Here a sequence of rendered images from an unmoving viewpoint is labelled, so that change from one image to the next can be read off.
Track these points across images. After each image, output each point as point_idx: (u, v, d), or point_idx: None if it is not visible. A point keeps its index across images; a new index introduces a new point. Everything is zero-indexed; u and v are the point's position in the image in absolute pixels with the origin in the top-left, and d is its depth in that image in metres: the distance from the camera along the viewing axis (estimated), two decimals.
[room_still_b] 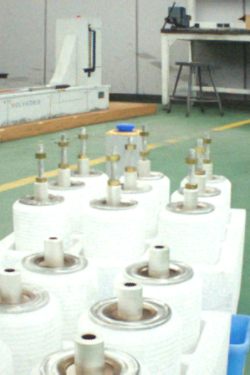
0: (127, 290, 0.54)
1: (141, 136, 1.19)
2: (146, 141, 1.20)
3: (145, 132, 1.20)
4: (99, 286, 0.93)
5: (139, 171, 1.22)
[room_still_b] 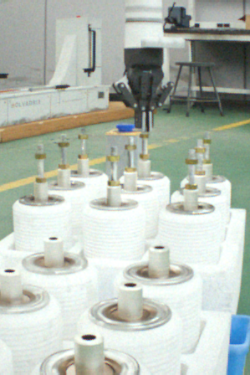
0: (127, 290, 0.54)
1: (148, 137, 1.19)
2: (143, 143, 1.20)
3: (140, 135, 1.20)
4: (99, 286, 0.93)
5: (150, 172, 1.21)
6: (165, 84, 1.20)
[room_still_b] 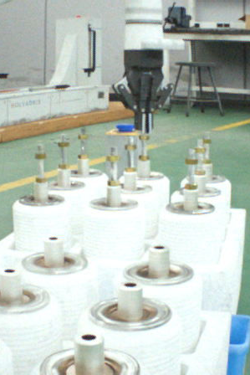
0: (127, 290, 0.54)
1: (145, 138, 1.21)
2: (141, 146, 1.20)
3: (143, 137, 1.19)
4: (99, 286, 0.93)
5: None
6: (165, 86, 1.20)
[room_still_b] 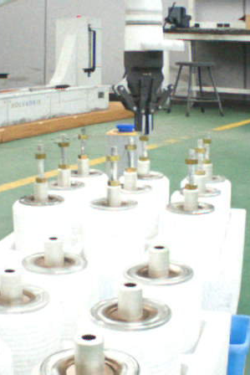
0: (127, 290, 0.54)
1: (139, 140, 1.20)
2: (145, 146, 1.20)
3: (148, 138, 1.20)
4: (99, 286, 0.93)
5: (148, 172, 1.20)
6: (165, 87, 1.20)
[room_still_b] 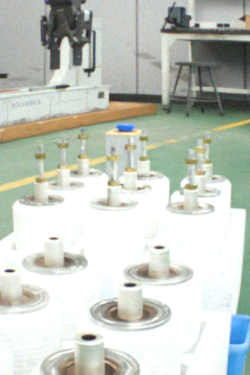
0: (127, 290, 0.54)
1: (139, 140, 1.20)
2: (145, 146, 1.20)
3: (148, 138, 1.20)
4: (99, 286, 0.93)
5: (148, 172, 1.20)
6: None
